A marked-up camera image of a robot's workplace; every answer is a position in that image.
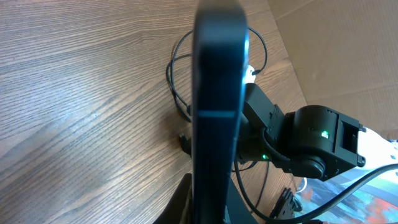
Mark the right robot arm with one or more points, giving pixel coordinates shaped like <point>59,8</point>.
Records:
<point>314,142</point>

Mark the blue Galaxy smartphone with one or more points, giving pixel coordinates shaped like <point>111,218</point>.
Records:
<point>220,57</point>

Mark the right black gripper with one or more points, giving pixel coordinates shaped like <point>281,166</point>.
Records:
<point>287,203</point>

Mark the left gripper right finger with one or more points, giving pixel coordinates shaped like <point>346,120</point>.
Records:
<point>236,210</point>

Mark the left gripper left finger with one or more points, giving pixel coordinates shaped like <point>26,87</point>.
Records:
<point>179,207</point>

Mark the white charger plug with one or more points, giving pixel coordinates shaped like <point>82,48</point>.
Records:
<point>250,75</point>

